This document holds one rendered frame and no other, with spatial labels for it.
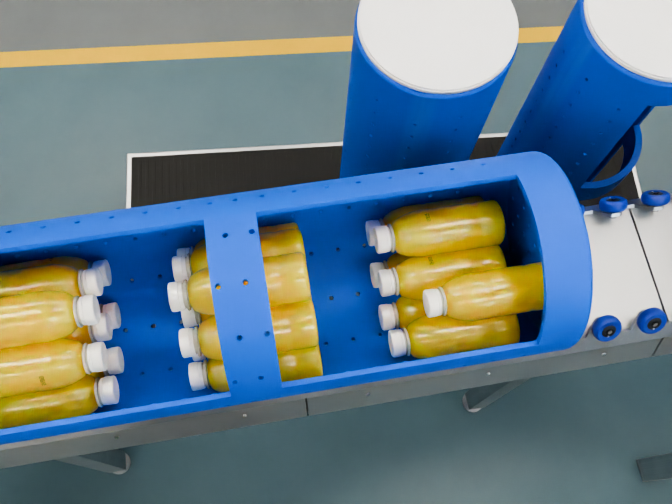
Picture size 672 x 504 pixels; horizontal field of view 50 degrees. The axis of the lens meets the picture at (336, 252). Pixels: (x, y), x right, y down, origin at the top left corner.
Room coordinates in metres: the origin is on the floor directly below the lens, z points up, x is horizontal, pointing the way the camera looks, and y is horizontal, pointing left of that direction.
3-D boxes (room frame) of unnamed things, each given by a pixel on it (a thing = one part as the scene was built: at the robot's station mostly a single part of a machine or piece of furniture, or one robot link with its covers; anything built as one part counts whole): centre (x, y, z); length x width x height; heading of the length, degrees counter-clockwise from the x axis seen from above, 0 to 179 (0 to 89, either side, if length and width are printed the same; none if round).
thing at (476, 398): (0.36, -0.43, 0.31); 0.06 x 0.06 x 0.63; 16
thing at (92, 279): (0.27, 0.33, 1.09); 0.04 x 0.02 x 0.04; 16
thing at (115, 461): (0.09, 0.52, 0.31); 0.06 x 0.06 x 0.63; 16
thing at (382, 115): (0.82, -0.13, 0.59); 0.28 x 0.28 x 0.88
